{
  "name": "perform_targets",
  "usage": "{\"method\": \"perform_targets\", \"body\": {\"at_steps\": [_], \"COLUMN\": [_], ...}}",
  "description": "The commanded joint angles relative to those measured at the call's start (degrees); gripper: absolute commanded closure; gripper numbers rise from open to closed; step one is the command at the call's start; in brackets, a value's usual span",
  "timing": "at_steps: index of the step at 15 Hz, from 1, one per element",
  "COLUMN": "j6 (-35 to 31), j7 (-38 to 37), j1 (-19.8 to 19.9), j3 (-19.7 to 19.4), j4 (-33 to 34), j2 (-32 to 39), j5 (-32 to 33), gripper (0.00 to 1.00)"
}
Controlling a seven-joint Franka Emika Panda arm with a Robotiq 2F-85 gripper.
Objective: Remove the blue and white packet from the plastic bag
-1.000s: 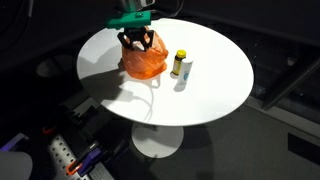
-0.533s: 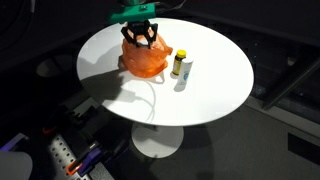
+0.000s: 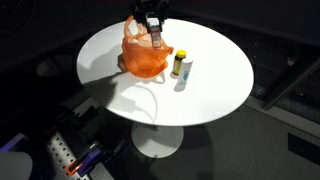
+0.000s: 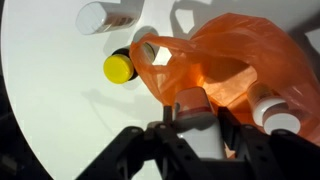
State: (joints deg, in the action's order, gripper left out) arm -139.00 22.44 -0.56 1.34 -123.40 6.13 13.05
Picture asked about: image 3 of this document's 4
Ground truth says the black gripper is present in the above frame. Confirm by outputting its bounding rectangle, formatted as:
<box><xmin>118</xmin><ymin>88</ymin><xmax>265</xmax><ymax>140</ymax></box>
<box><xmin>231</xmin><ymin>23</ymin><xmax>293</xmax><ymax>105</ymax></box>
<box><xmin>130</xmin><ymin>0</ymin><xmax>170</xmax><ymax>34</ymax></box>

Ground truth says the orange plastic bag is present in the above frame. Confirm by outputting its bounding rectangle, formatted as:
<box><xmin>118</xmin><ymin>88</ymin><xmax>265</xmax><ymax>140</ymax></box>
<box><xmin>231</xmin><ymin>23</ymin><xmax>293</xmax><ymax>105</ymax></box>
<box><xmin>117</xmin><ymin>14</ymin><xmax>175</xmax><ymax>79</ymax></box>

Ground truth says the brown bottle with yellow cap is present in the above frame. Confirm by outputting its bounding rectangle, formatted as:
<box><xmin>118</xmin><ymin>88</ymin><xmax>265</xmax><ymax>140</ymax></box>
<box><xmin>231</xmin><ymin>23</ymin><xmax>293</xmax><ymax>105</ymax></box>
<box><xmin>171</xmin><ymin>49</ymin><xmax>187</xmax><ymax>77</ymax></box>

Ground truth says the white tube with blue print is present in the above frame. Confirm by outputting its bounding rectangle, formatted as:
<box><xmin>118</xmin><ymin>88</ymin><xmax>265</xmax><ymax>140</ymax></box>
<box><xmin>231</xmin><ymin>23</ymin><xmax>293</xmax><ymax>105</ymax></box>
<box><xmin>176</xmin><ymin>58</ymin><xmax>195</xmax><ymax>87</ymax></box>

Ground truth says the white round table base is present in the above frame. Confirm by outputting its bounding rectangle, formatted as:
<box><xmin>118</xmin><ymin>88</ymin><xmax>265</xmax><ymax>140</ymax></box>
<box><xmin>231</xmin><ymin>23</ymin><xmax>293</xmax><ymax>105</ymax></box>
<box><xmin>130</xmin><ymin>121</ymin><xmax>185</xmax><ymax>159</ymax></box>

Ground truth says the black diagonal beam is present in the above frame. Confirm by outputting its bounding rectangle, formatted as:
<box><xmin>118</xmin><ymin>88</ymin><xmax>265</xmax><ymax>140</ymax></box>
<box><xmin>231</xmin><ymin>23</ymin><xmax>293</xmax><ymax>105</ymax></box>
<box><xmin>261</xmin><ymin>56</ymin><xmax>320</xmax><ymax>111</ymax></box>

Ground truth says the grey perforated metal plate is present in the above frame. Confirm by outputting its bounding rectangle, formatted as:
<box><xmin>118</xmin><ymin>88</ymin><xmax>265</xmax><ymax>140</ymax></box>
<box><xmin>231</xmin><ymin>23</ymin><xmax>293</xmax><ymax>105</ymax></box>
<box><xmin>44</xmin><ymin>130</ymin><xmax>91</xmax><ymax>180</ymax></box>

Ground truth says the purple bar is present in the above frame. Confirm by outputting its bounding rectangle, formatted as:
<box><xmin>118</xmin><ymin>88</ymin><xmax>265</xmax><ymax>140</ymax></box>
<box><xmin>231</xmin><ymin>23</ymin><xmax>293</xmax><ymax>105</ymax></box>
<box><xmin>0</xmin><ymin>133</ymin><xmax>29</xmax><ymax>153</ymax></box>

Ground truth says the purple clamp with orange handle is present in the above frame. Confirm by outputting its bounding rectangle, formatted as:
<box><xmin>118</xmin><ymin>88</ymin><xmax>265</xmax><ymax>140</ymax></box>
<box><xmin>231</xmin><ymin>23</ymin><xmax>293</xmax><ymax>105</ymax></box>
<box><xmin>65</xmin><ymin>146</ymin><xmax>103</xmax><ymax>177</ymax></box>

